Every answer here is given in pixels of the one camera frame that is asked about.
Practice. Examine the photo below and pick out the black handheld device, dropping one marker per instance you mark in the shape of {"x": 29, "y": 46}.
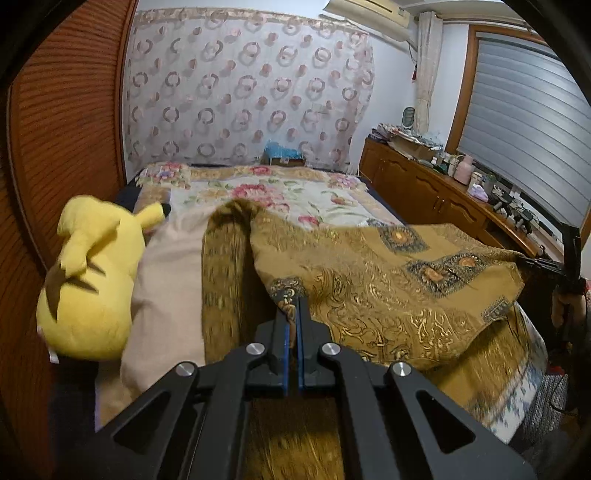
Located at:
{"x": 502, "y": 204}
{"x": 524, "y": 222}

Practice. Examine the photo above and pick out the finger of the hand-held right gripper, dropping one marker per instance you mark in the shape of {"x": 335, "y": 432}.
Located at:
{"x": 540, "y": 266}

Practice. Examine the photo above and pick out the yellow plush toy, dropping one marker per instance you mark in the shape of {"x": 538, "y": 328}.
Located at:
{"x": 92, "y": 286}

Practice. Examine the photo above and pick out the cardboard box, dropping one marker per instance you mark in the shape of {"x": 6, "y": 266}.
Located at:
{"x": 415, "y": 148}

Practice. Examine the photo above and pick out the blue floral bedsheet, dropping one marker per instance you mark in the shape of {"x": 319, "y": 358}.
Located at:
{"x": 512, "y": 410}

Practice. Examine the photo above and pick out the person's right hand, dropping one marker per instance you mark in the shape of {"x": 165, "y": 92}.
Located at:
{"x": 561, "y": 304}

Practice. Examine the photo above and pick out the small desk fan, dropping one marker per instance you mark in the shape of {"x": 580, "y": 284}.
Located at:
{"x": 408, "y": 119}

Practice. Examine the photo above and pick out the pink pillow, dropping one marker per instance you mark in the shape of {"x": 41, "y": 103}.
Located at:
{"x": 171, "y": 286}

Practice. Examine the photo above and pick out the grey window blind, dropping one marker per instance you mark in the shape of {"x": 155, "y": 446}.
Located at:
{"x": 521, "y": 115}

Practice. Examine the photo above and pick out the green bottle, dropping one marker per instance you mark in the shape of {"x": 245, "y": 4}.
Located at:
{"x": 490, "y": 183}

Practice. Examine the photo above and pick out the wooden cabinet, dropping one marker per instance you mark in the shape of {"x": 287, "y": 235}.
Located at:
{"x": 415, "y": 184}

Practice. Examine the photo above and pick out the pink thermos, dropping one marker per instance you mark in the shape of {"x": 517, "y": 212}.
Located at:
{"x": 463, "y": 170}

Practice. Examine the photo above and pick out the circle-patterned sheer curtain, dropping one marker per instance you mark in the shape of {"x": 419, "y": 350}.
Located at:
{"x": 254, "y": 92}

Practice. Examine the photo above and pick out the tied beige curtain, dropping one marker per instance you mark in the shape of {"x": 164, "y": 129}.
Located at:
{"x": 427, "y": 69}

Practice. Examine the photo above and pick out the blue bag on box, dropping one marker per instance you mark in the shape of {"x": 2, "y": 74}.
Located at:
{"x": 281, "y": 151}

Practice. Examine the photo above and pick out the wooden slatted wardrobe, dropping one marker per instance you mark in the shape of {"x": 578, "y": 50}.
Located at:
{"x": 69, "y": 115}

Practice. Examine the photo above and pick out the wall air conditioner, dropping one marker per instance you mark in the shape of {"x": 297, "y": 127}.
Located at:
{"x": 369, "y": 14}

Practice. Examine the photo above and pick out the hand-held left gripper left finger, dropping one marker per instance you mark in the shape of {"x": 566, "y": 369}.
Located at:
{"x": 279, "y": 341}

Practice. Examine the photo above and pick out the gold patterned blanket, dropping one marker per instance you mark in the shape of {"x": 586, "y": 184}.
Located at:
{"x": 369, "y": 286}

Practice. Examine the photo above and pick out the purple tissue pack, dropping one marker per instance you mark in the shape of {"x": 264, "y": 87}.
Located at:
{"x": 478, "y": 193}

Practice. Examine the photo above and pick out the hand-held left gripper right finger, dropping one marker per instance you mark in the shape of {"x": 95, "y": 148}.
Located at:
{"x": 307, "y": 341}

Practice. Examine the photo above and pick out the floral blanket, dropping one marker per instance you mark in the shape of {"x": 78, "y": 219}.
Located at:
{"x": 277, "y": 194}

